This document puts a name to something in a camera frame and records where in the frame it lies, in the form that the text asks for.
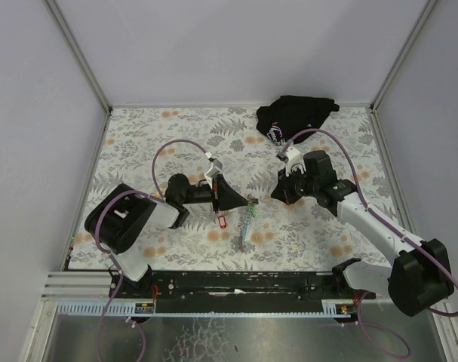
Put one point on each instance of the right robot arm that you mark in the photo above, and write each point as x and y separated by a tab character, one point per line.
418	275

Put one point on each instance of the floral table mat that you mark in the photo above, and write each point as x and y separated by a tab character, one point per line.
143	148

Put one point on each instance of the white cable duct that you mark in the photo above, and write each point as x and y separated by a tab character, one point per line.
319	309

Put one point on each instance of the grey keyring with blue handle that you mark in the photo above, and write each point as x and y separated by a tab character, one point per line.
247	223

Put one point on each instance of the red key tag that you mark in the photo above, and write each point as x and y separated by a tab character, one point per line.
222	221

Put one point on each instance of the green key tag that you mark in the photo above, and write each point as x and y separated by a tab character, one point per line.
252	211

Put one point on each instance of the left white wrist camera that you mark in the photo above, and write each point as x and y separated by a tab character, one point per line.
215	168

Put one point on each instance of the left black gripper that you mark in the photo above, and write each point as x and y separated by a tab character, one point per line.
216	193

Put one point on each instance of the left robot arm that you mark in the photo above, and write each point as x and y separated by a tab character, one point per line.
118	220

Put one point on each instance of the black cloth bag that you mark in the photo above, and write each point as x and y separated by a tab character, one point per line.
289	115

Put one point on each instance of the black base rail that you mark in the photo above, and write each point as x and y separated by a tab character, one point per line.
245	287

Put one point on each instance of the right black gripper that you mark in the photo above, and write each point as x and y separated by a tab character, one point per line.
290	187

